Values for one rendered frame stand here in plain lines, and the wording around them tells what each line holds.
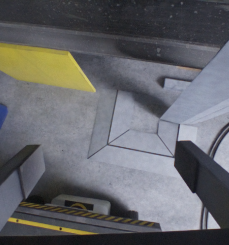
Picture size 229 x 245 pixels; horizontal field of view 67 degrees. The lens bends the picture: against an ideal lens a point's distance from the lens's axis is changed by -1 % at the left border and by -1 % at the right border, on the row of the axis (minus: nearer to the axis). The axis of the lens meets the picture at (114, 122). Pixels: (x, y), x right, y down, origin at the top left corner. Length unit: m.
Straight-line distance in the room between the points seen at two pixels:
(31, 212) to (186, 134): 0.75
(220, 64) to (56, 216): 0.64
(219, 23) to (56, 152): 0.88
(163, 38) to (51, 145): 0.76
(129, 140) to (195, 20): 0.60
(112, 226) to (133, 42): 0.59
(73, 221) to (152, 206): 0.43
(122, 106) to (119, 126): 0.11
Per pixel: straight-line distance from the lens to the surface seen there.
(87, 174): 0.97
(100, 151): 0.93
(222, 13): 0.51
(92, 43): 0.61
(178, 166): 0.17
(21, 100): 1.16
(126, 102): 0.94
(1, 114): 1.15
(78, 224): 0.68
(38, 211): 0.72
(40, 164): 0.17
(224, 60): 0.34
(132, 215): 0.85
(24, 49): 0.71
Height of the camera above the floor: 0.92
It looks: 80 degrees down
